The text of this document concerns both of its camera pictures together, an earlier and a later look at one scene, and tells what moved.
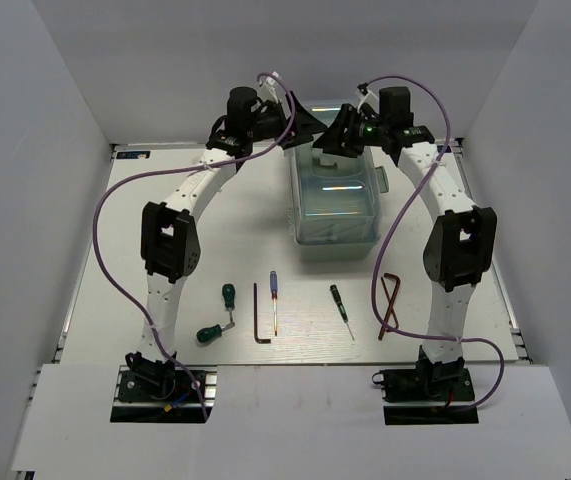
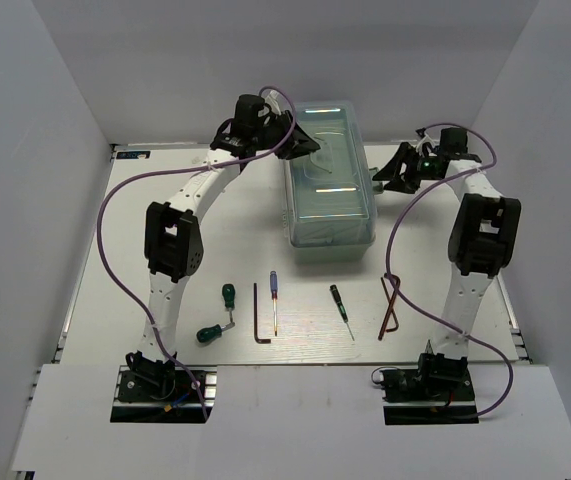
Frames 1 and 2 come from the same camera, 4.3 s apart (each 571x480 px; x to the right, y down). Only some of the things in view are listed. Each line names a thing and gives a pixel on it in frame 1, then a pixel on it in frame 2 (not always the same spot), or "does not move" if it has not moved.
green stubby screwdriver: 208,334 does not move
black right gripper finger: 341,137 -> 411,181
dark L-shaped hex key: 259,341 does not move
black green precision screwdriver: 336,296 does not move
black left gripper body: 272,124 does not move
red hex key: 396,278 does not move
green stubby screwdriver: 229,294 does not move
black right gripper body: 369,132 -> 427,165
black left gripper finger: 306,126 -> 298,145
